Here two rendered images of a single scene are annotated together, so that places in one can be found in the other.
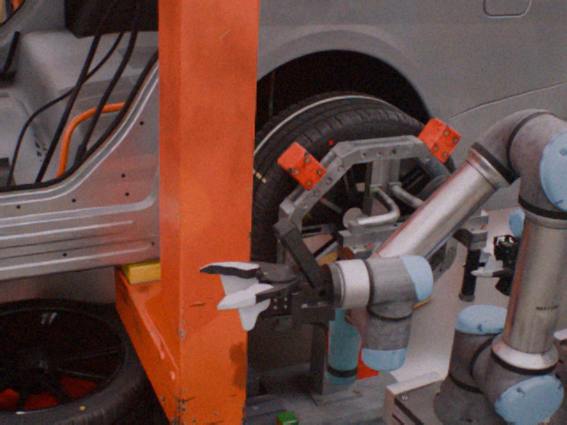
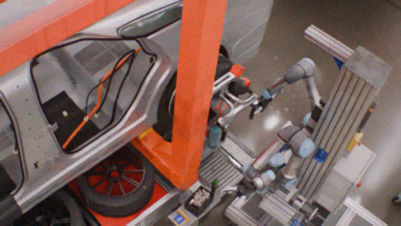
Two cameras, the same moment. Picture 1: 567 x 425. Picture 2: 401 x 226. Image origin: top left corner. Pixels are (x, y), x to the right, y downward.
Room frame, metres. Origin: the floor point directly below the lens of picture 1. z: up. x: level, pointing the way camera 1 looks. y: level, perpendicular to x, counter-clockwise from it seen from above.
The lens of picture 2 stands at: (-0.05, 0.97, 3.87)
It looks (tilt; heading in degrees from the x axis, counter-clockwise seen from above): 52 degrees down; 333
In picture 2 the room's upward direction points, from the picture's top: 9 degrees clockwise
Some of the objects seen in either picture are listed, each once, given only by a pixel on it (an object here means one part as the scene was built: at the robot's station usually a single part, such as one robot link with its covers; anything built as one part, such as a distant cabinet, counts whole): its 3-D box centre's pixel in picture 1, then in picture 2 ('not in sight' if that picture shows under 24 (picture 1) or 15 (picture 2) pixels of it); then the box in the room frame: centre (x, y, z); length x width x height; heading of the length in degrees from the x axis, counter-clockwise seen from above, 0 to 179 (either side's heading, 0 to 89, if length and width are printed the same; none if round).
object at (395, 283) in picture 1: (393, 282); (266, 178); (1.19, -0.19, 1.21); 0.11 x 0.08 x 0.09; 105
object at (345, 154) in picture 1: (372, 235); (218, 103); (2.11, -0.26, 0.85); 0.54 x 0.07 x 0.54; 114
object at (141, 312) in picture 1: (164, 295); (155, 141); (2.00, 0.30, 0.69); 0.52 x 0.17 x 0.35; 24
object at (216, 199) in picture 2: not in sight; (195, 208); (1.46, 0.14, 0.44); 0.43 x 0.17 x 0.03; 114
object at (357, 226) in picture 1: (367, 195); (223, 104); (1.96, -0.22, 1.03); 0.19 x 0.18 x 0.11; 24
